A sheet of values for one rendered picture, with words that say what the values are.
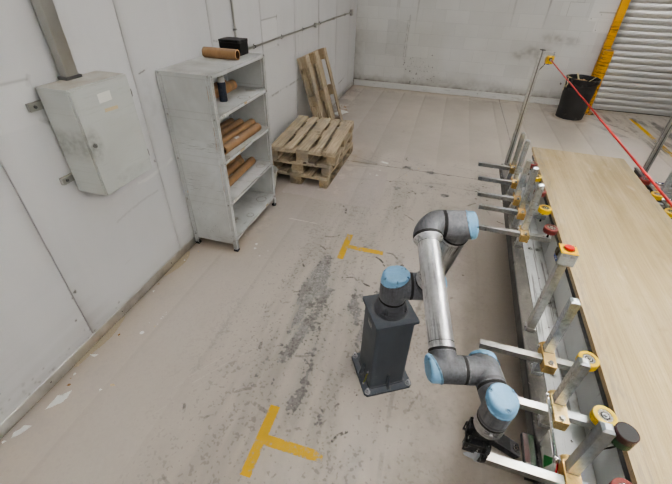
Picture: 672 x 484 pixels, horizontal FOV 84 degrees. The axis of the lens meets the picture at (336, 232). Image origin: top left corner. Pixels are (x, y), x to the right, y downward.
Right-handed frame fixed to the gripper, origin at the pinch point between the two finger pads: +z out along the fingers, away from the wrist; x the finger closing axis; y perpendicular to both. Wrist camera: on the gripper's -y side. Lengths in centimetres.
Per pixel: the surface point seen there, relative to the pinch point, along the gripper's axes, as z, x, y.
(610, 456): 7, -20, -49
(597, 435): -27.9, -3.0, -26.3
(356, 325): 85, -112, 66
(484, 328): 83, -141, -26
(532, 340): 12, -73, -29
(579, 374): -23.5, -27.5, -27.9
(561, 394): -10.5, -27.5, -27.1
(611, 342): -8, -63, -53
